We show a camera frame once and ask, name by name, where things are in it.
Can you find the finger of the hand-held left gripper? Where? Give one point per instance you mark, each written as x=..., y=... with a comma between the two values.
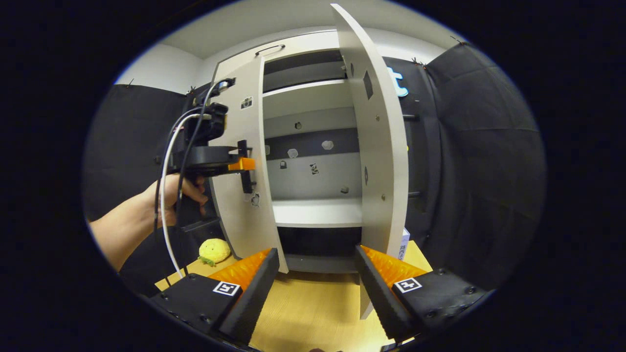
x=242, y=164

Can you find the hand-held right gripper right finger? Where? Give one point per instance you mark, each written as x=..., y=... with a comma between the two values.
x=381, y=298

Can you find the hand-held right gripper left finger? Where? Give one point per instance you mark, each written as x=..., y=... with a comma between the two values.
x=257, y=293

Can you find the beige cabinet door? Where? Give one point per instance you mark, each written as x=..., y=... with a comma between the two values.
x=381, y=146
x=244, y=220

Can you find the beige double-door shoe cabinet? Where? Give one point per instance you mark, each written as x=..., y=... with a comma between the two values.
x=293, y=49

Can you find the white cabinet shelf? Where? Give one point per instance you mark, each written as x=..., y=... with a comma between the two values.
x=308, y=100
x=318, y=212

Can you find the white box with purple print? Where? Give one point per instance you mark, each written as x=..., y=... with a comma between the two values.
x=404, y=247

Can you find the yellow plush toy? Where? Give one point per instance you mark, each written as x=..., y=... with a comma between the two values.
x=215, y=250

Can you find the black backdrop cloth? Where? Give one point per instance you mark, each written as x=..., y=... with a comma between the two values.
x=479, y=171

